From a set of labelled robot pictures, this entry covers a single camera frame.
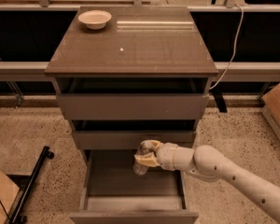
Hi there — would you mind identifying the white paper bowl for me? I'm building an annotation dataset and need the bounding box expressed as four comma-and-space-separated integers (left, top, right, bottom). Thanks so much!
78, 10, 112, 30

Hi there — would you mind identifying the wooden box at right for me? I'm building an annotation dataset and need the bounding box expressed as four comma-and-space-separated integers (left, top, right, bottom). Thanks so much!
262, 83, 280, 140

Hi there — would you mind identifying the grey open bottom drawer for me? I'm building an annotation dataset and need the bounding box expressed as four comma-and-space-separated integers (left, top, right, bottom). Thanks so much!
69, 150, 199, 224

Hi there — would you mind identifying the grey middle drawer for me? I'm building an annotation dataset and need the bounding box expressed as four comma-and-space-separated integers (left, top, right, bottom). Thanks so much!
72, 119, 197, 149

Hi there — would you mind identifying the black bracket behind cabinet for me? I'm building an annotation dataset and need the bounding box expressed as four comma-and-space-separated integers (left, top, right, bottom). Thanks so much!
211, 84, 228, 113

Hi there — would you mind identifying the cardboard box at left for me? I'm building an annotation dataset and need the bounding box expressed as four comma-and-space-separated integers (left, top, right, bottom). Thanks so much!
0, 170, 20, 224

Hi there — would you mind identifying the black cable at left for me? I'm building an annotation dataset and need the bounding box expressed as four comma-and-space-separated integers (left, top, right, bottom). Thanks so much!
0, 188, 11, 221

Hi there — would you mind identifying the clear plastic water bottle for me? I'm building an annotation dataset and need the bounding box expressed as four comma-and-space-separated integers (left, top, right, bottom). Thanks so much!
133, 140, 154, 175

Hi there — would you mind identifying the black wheeled stand leg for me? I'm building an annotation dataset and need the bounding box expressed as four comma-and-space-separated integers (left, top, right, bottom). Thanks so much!
8, 146, 54, 224

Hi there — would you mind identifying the grey top drawer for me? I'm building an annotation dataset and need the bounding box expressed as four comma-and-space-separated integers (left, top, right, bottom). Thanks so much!
57, 77, 208, 120

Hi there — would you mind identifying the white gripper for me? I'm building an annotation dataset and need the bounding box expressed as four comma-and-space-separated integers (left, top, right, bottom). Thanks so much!
134, 140, 194, 172

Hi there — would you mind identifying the grey drawer cabinet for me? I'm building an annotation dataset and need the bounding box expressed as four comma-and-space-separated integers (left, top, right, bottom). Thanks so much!
44, 5, 219, 224

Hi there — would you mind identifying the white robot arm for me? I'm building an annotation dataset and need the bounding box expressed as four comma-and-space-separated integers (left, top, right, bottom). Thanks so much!
134, 140, 280, 224

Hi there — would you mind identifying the white cable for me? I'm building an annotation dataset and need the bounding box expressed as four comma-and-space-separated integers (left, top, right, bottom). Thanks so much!
208, 4, 245, 91

